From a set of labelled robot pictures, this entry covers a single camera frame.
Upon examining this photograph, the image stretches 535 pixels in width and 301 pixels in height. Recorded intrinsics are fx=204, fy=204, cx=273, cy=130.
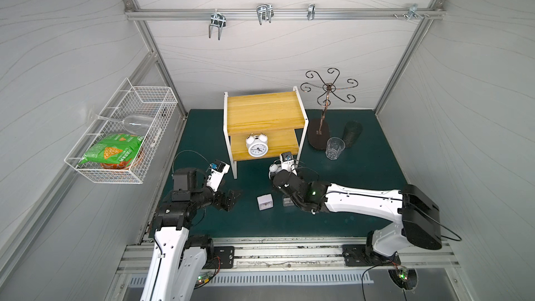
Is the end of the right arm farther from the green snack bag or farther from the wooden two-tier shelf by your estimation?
the green snack bag

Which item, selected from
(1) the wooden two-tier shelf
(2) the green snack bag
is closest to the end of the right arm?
(1) the wooden two-tier shelf

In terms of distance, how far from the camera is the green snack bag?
54cm

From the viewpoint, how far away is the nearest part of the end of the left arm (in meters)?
0.64

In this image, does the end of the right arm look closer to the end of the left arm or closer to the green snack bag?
the end of the left arm

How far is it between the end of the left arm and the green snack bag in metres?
0.26
